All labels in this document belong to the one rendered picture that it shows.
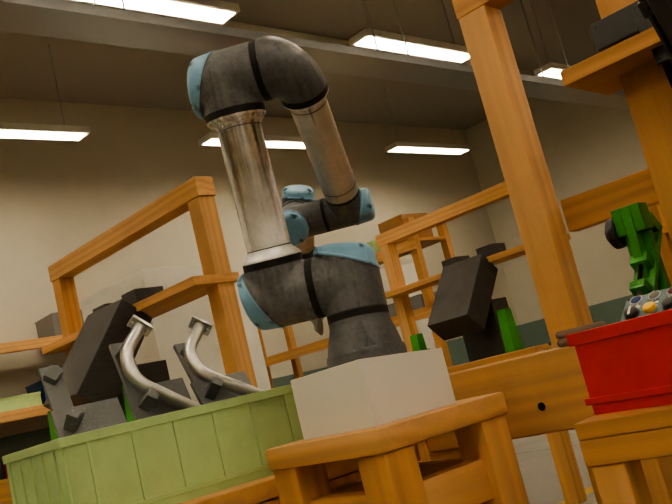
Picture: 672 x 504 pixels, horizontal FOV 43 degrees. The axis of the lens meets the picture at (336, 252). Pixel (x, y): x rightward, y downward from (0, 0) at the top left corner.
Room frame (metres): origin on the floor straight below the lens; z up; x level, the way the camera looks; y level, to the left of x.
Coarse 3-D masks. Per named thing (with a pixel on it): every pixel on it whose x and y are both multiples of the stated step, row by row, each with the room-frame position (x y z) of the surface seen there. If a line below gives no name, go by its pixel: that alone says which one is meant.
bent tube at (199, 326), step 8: (192, 320) 2.10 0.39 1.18; (200, 320) 2.09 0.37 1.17; (192, 328) 2.08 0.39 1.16; (200, 328) 2.08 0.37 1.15; (208, 328) 2.10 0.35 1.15; (192, 336) 2.05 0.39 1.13; (200, 336) 2.07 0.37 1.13; (184, 344) 2.05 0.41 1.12; (192, 344) 2.04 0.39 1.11; (184, 352) 2.03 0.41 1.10; (192, 352) 2.02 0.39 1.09; (192, 360) 2.01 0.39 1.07; (192, 368) 2.01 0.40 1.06; (200, 368) 2.00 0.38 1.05; (208, 368) 2.02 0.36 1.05; (200, 376) 2.01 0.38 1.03; (208, 376) 2.00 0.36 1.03; (216, 376) 2.01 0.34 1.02; (224, 376) 2.02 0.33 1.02; (224, 384) 2.01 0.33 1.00; (232, 384) 2.02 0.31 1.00; (240, 384) 2.03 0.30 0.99; (240, 392) 2.03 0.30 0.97; (248, 392) 2.03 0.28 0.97
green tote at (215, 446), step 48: (96, 432) 1.57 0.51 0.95; (144, 432) 1.63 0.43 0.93; (192, 432) 1.68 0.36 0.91; (240, 432) 1.75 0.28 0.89; (288, 432) 1.81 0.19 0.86; (48, 480) 1.62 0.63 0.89; (96, 480) 1.56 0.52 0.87; (144, 480) 1.62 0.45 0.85; (192, 480) 1.67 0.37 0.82; (240, 480) 1.73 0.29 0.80
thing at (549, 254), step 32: (608, 0) 2.01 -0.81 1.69; (480, 32) 2.25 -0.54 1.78; (480, 64) 2.27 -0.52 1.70; (512, 64) 2.27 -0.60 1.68; (512, 96) 2.23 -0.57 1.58; (640, 96) 2.00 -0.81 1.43; (512, 128) 2.24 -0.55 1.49; (640, 128) 2.02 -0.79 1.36; (512, 160) 2.26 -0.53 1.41; (544, 160) 2.29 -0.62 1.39; (512, 192) 2.28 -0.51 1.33; (544, 192) 2.25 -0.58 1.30; (544, 224) 2.23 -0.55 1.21; (544, 256) 2.25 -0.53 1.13; (544, 288) 2.27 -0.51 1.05; (576, 288) 2.26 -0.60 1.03; (576, 320) 2.23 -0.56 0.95
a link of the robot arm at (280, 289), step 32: (192, 64) 1.50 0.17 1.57; (224, 64) 1.48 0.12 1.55; (256, 64) 1.47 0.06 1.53; (192, 96) 1.50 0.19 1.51; (224, 96) 1.49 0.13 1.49; (256, 96) 1.51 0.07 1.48; (224, 128) 1.52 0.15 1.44; (256, 128) 1.53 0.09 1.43; (224, 160) 1.55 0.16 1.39; (256, 160) 1.53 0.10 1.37; (256, 192) 1.54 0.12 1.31; (256, 224) 1.55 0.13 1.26; (256, 256) 1.56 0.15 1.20; (288, 256) 1.56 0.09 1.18; (256, 288) 1.56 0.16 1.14; (288, 288) 1.55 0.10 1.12; (256, 320) 1.58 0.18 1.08; (288, 320) 1.59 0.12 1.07
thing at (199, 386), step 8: (176, 344) 2.08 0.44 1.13; (176, 352) 2.08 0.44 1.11; (184, 360) 2.06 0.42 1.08; (184, 368) 2.06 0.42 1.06; (192, 376) 2.04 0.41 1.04; (232, 376) 2.10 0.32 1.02; (240, 376) 2.11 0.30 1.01; (192, 384) 2.03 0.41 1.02; (200, 384) 2.04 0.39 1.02; (208, 384) 2.05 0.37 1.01; (248, 384) 2.10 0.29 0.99; (200, 392) 2.02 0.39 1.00; (224, 392) 2.06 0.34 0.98; (232, 392) 2.07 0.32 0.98; (200, 400) 2.01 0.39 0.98; (208, 400) 2.02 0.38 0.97; (216, 400) 2.03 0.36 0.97
